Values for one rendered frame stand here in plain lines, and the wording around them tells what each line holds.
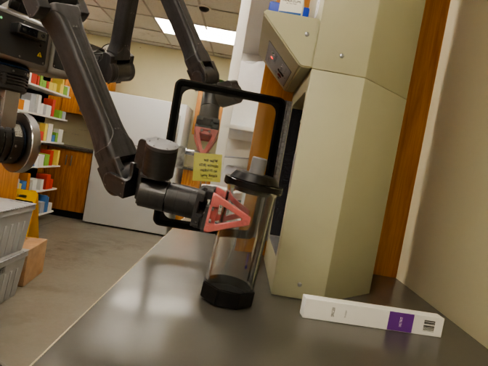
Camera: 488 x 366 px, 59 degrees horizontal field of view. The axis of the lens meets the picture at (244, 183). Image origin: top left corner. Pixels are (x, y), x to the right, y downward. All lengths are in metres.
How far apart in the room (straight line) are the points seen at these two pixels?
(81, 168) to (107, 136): 5.47
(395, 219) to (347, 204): 0.43
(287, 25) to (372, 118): 0.26
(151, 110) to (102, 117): 5.09
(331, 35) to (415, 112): 0.50
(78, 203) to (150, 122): 1.52
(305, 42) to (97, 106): 0.42
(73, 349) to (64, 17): 0.59
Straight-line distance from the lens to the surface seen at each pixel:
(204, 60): 1.29
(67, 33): 0.90
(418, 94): 1.36
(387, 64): 1.00
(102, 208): 6.10
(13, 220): 3.13
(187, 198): 0.77
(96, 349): 0.60
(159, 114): 5.90
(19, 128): 1.54
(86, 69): 0.87
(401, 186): 1.33
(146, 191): 0.78
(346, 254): 0.97
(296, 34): 0.92
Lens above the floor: 1.20
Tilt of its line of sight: 3 degrees down
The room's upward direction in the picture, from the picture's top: 10 degrees clockwise
